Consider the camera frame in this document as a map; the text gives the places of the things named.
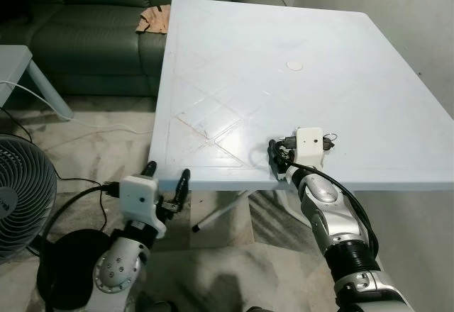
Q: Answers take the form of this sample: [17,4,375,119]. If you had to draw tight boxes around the thin black floor cable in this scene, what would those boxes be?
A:
[0,108,109,187]

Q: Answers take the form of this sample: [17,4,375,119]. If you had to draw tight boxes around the thin white floor cable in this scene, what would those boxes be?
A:
[0,80,155,134]

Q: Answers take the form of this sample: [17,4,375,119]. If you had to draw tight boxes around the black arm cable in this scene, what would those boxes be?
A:
[301,168,381,257]
[41,183,123,257]

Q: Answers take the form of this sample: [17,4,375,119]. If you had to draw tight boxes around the brown crumpled cloth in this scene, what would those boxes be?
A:
[136,4,172,35]

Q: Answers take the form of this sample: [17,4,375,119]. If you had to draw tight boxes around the black round fan base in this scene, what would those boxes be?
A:
[36,229,118,312]

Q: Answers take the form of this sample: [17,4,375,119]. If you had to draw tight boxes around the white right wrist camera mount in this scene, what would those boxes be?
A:
[294,127,328,169]

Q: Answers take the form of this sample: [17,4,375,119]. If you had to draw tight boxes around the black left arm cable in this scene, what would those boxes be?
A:
[41,183,123,257]

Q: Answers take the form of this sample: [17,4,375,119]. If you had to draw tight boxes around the black fan grille head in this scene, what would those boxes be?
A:
[0,133,58,265]

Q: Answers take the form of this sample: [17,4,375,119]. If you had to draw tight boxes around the white plastic table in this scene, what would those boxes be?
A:
[149,0,454,193]

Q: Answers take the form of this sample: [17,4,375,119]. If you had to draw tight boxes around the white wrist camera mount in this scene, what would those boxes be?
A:
[294,127,328,169]
[118,175,168,239]

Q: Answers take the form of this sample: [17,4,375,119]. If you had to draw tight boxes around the white table leg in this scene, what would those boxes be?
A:
[192,190,251,233]

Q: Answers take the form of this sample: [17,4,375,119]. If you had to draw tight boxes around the green leather sofa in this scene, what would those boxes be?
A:
[0,0,288,99]

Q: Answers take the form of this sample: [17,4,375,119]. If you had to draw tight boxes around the small grey side table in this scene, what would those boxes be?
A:
[0,45,74,122]

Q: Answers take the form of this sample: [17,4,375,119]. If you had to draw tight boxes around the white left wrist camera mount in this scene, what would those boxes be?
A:
[118,175,168,239]

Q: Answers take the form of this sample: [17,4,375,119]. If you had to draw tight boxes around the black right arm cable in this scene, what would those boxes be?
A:
[301,168,381,257]

